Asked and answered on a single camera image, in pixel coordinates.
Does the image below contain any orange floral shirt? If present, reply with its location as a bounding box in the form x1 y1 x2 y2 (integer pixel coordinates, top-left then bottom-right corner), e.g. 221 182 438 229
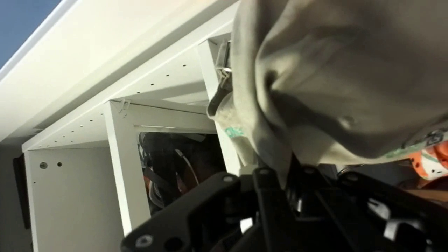
404 142 448 182

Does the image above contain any dark reddish bundle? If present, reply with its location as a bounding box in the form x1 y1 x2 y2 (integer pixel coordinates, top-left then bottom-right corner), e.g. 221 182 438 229
136 132 227 217

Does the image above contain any white closet carcass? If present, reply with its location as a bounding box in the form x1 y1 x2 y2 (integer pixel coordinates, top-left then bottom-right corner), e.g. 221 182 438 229
0 0 243 252

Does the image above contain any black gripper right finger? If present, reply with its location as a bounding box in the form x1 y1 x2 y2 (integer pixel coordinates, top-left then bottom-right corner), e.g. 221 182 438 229
278 160 448 252

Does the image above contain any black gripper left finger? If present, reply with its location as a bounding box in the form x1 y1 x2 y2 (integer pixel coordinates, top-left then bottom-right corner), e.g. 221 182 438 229
120 167 285 252

